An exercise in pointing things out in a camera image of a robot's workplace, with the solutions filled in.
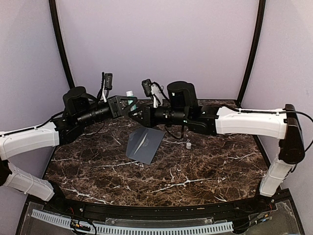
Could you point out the right black frame post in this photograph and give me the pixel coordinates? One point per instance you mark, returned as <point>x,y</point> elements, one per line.
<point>253,51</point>

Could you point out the black frame post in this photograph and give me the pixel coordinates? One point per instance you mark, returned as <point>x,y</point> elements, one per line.
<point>60,43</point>
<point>253,51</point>

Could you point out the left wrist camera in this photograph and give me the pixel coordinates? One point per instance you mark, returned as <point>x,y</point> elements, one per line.
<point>108,81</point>

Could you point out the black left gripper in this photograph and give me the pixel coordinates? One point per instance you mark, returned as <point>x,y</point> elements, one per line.
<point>114,102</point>

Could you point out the left black frame post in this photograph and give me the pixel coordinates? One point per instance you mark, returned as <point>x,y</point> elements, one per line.
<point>60,43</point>

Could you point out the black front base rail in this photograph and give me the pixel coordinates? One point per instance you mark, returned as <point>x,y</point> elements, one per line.
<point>233,210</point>

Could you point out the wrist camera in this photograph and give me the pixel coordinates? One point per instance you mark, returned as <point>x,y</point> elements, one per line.
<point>108,81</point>
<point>146,85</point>

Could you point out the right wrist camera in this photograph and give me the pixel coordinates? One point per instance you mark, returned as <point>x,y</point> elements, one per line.
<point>146,85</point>

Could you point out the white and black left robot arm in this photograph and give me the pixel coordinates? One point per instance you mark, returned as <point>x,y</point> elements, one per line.
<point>81,110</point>

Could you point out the grey paper envelope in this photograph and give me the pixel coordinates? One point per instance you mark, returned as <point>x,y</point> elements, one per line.
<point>143,144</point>

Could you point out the white slotted cable duct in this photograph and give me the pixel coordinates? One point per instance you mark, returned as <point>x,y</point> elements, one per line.
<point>114,226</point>

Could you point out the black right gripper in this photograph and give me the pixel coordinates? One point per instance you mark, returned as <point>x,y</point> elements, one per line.
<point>146,118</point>

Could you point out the white glue stick cap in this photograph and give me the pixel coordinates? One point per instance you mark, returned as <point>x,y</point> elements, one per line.
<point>188,145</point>

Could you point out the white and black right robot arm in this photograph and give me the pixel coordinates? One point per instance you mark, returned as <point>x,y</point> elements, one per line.
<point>184,110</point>

